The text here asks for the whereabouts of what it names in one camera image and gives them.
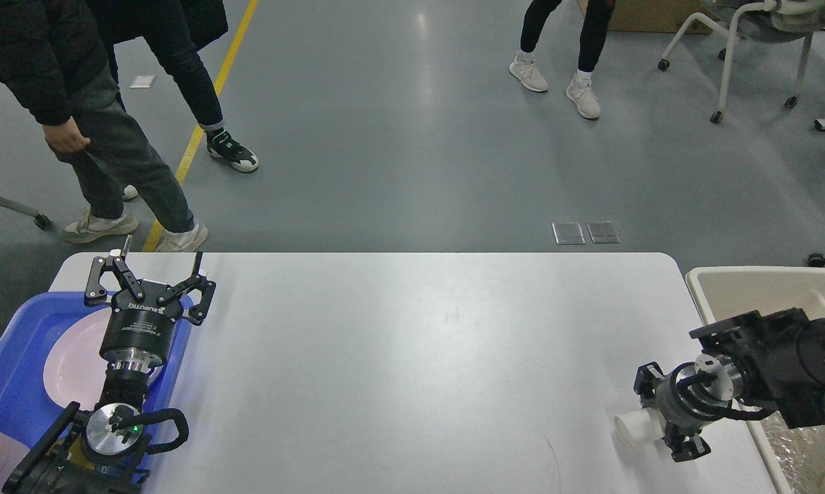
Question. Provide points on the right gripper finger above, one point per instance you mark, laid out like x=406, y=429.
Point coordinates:
x=685, y=443
x=648, y=378

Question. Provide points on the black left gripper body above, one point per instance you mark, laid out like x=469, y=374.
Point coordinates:
x=140, y=334

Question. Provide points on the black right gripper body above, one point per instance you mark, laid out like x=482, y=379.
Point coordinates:
x=696, y=394

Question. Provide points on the white paper cup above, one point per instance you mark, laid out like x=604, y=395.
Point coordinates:
x=640, y=428

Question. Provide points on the pink plate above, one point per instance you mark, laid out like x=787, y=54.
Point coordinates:
x=74, y=369

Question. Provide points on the foil sheet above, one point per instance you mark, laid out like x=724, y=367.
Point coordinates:
x=800, y=452

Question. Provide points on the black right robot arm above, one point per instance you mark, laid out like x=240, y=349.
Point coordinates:
x=750, y=366

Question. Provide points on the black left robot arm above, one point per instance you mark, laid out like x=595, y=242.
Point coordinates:
x=101, y=450

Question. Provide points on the white chair left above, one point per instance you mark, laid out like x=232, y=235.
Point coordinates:
x=42, y=221

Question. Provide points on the beige plastic bin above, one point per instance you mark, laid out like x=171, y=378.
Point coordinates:
x=723, y=292

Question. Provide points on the person in grey jeans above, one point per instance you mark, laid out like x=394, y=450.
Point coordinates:
x=53, y=61

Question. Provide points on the cardboard box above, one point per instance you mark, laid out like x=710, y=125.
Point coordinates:
x=653, y=16

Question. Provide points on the white chair background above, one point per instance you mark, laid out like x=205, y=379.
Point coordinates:
x=771, y=22

